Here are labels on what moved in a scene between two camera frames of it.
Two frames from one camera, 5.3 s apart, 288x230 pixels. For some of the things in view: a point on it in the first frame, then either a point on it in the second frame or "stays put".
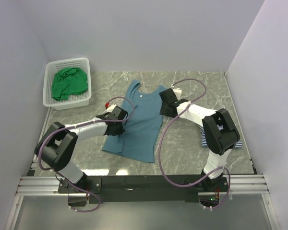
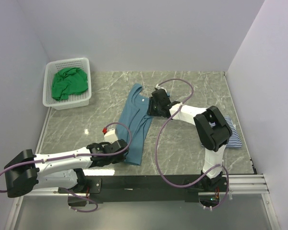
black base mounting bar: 143,188 stays put
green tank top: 68,81 stays put
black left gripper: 119,131 to 119,159
